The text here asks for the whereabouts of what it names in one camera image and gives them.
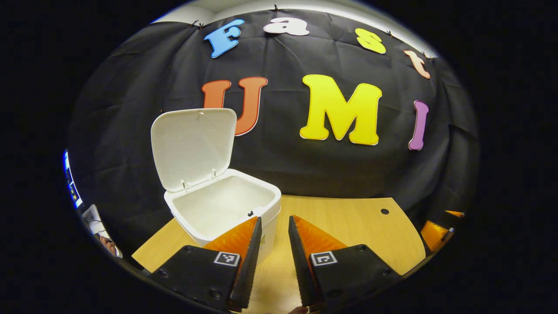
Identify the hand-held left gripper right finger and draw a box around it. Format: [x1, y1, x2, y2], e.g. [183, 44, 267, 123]
[288, 215, 402, 308]

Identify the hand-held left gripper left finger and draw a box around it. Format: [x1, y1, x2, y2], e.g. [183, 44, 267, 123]
[147, 216, 263, 312]

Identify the white desktop garbage bin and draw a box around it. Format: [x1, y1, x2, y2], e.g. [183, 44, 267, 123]
[150, 108, 282, 262]

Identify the wooden desktop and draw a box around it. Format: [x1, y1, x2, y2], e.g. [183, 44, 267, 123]
[132, 195, 426, 314]

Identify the black backdrop cloth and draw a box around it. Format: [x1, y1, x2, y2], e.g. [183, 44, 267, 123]
[68, 9, 480, 258]

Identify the white side desk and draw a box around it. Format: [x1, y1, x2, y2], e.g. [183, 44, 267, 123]
[82, 204, 123, 259]

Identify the computer monitor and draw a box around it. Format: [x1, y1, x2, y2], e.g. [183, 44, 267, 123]
[63, 150, 83, 209]

